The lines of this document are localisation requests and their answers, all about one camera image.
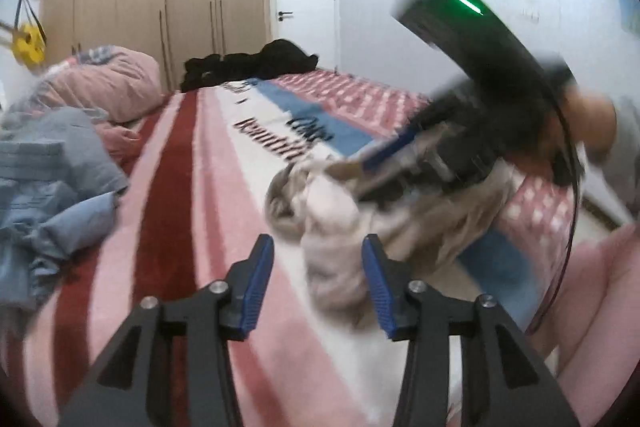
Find cream bear print pants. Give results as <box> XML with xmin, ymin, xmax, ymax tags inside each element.
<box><xmin>264</xmin><ymin>154</ymin><xmax>527</xmax><ymax>329</ymax></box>

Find striped pink blanket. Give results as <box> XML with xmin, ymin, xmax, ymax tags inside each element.
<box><xmin>0</xmin><ymin>69</ymin><xmax>587</xmax><ymax>427</ymax></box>

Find pink pillow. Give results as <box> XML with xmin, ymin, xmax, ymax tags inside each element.
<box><xmin>30</xmin><ymin>45</ymin><xmax>166</xmax><ymax>126</ymax></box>

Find yellow bag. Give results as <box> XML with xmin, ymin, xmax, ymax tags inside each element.
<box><xmin>11</xmin><ymin>0</ymin><xmax>49</xmax><ymax>68</ymax></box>

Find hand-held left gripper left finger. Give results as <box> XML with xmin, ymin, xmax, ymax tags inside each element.
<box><xmin>57</xmin><ymin>233</ymin><xmax>275</xmax><ymax>427</ymax></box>

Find person's pink trouser leg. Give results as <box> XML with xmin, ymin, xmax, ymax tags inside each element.
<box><xmin>544</xmin><ymin>222</ymin><xmax>640</xmax><ymax>427</ymax></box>

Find person's right forearm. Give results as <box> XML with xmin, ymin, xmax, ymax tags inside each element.
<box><xmin>562</xmin><ymin>91</ymin><xmax>640</xmax><ymax>168</ymax></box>

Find blue denim clothes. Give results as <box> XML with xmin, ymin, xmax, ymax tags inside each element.
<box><xmin>0</xmin><ymin>106</ymin><xmax>132</xmax><ymax>309</ymax></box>

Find black clothing pile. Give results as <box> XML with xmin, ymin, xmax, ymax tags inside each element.
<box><xmin>178</xmin><ymin>39</ymin><xmax>320</xmax><ymax>93</ymax></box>

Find black cable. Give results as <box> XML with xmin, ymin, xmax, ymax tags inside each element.
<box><xmin>527</xmin><ymin>67</ymin><xmax>587</xmax><ymax>336</ymax></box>

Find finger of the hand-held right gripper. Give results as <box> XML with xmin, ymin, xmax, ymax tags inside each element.
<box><xmin>360</xmin><ymin>107</ymin><xmax>451</xmax><ymax>172</ymax></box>
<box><xmin>352</xmin><ymin>162</ymin><xmax>451</xmax><ymax>202</ymax></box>

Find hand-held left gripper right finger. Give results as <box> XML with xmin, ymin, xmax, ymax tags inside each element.
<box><xmin>361</xmin><ymin>234</ymin><xmax>581</xmax><ymax>427</ymax></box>

